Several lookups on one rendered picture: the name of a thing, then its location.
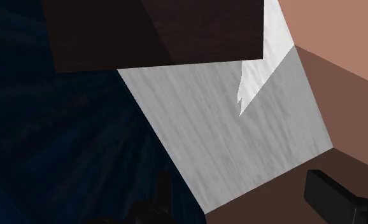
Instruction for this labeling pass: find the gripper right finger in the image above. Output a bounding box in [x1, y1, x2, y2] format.
[303, 169, 368, 224]

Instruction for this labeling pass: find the dark brown robot stand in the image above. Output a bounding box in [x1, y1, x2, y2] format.
[41, 0, 265, 74]

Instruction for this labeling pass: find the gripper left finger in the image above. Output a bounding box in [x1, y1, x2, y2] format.
[87, 169, 180, 224]

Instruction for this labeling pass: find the dark blue furniture piece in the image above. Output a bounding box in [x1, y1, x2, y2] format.
[0, 0, 208, 224]

